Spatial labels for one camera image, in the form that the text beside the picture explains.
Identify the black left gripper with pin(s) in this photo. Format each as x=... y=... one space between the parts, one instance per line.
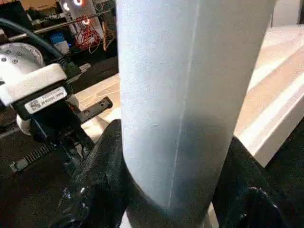
x=61 y=128

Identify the white plastic table leg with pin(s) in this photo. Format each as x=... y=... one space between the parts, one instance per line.
x=190 y=95

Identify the black mat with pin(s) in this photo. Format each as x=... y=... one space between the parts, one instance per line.
x=28 y=199

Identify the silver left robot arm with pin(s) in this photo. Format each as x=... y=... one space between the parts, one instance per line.
x=16 y=59

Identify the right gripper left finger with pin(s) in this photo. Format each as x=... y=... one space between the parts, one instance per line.
x=95 y=185

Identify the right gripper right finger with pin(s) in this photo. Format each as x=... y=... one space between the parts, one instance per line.
x=251 y=190

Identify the white plastic table top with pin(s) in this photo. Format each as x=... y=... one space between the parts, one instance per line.
x=270 y=95

